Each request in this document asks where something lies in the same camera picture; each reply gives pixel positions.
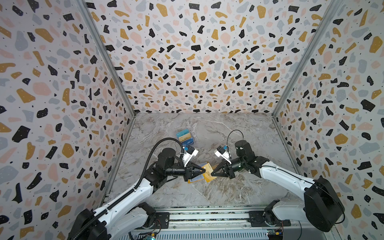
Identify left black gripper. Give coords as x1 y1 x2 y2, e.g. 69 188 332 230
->
167 161 207 182

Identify yellow card holder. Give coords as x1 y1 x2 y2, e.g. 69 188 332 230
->
188 175 205 184

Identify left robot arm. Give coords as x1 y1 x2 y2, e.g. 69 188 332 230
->
68 147 205 240

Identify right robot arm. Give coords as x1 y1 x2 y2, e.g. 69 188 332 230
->
211 140 345 232

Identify white ventilation grille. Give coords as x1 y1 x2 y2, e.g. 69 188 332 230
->
121 230 269 240

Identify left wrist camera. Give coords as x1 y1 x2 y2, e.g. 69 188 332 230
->
182 147 199 167

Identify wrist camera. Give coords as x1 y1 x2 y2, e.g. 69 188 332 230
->
182 147 199 167
215 146 232 165

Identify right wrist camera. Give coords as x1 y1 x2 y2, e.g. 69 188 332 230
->
215 146 232 165

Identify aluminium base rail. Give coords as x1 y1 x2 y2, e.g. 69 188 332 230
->
128 205 337 238

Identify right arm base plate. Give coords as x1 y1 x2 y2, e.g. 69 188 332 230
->
248 211 292 227

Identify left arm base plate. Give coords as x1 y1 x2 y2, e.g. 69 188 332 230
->
141 212 170 231

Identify black corrugated cable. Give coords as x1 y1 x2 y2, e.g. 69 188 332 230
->
67 137 184 240

